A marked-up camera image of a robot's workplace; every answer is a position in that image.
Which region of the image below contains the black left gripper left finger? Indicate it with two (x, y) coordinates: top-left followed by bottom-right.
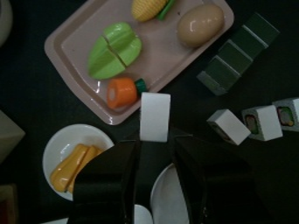
(67, 139), (143, 224)

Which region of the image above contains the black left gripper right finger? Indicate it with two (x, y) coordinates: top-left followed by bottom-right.
(171, 136), (274, 224)

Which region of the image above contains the white sushi rice block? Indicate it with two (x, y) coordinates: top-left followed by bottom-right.
(139, 92), (172, 144)

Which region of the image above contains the white sushi roll piece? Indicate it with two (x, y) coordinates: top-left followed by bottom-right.
(271, 97), (299, 133)
(206, 108), (253, 146)
(241, 104), (285, 143)

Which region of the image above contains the dark green sushi roll row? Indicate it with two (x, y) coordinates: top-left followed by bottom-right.
(195, 11), (282, 97)

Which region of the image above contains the yellow toy banana piece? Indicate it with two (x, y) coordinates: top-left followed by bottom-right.
(50, 143), (104, 194)

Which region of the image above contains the white round plate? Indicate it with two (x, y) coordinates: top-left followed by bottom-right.
(150, 163), (191, 224)

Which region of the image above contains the white flat dish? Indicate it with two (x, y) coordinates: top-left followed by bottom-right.
(40, 204), (155, 224)

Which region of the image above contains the small white plate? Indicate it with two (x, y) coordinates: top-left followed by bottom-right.
(42, 123), (116, 202)

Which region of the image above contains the beige wooden block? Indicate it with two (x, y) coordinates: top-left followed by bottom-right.
(0, 109), (27, 165)

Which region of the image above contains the orange toy carrot piece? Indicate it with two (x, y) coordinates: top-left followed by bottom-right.
(106, 76), (148, 110)

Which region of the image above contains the green toy leaf vegetable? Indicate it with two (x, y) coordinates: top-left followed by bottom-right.
(87, 22), (144, 81)

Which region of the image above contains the pink plastic tray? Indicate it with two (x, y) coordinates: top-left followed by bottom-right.
(43, 0), (237, 126)

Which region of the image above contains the beige toy egg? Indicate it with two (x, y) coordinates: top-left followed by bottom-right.
(176, 3), (227, 49)

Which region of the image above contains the yellow toy corn cob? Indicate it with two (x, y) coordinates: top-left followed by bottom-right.
(130, 0), (176, 23)

